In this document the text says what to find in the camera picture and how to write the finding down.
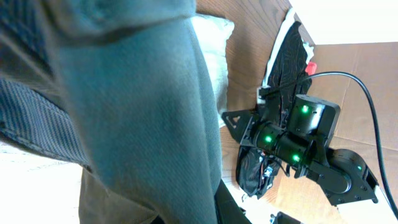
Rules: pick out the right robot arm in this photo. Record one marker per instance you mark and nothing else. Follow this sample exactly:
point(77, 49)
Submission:
point(342, 174)

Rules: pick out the khaki beige shorts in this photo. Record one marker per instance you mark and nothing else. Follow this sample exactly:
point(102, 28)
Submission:
point(134, 82)

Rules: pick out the folded navy blue shorts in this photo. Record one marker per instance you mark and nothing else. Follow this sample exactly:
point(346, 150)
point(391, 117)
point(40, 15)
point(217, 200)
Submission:
point(32, 114)

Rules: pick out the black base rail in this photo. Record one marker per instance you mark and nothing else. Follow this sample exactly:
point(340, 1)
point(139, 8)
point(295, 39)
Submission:
point(229, 212)

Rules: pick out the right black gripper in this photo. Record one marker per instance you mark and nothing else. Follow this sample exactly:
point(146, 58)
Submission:
point(267, 137)

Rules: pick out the black patterned shorts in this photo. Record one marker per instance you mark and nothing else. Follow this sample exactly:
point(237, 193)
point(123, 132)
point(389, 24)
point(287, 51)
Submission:
point(289, 68)

